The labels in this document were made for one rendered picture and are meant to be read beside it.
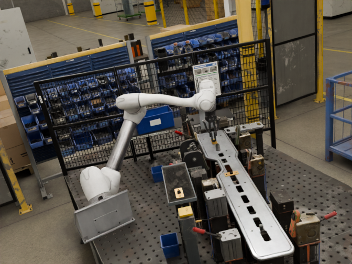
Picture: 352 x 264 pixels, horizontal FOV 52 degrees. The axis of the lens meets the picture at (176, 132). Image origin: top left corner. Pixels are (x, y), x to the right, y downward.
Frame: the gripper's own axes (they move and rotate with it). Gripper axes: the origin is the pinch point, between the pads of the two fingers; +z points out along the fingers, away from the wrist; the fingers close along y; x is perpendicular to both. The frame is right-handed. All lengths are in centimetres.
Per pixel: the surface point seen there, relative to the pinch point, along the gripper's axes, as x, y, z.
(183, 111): 28.7, -16.0, -12.4
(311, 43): 268, 203, 12
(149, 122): 35, -43, -6
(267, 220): -95, 5, 5
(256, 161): -43.1, 17.0, 1.6
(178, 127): 32.7, -21.0, 1.9
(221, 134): 10.8, 8.3, 4.8
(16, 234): 85, -198, 105
